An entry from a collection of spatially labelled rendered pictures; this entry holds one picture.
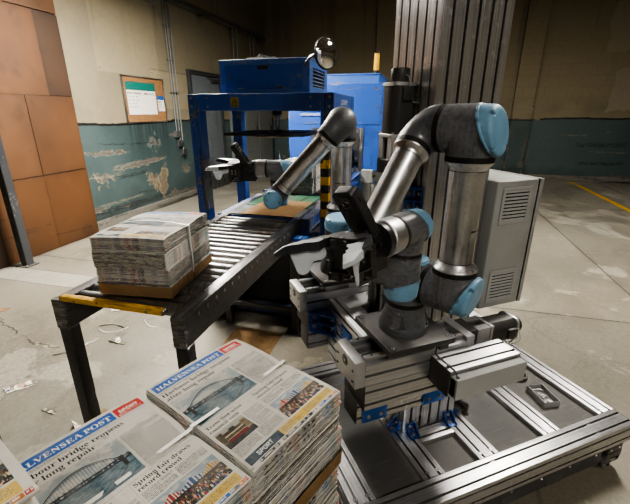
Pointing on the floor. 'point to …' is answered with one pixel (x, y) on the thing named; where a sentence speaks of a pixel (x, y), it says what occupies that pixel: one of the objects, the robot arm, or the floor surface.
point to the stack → (202, 439)
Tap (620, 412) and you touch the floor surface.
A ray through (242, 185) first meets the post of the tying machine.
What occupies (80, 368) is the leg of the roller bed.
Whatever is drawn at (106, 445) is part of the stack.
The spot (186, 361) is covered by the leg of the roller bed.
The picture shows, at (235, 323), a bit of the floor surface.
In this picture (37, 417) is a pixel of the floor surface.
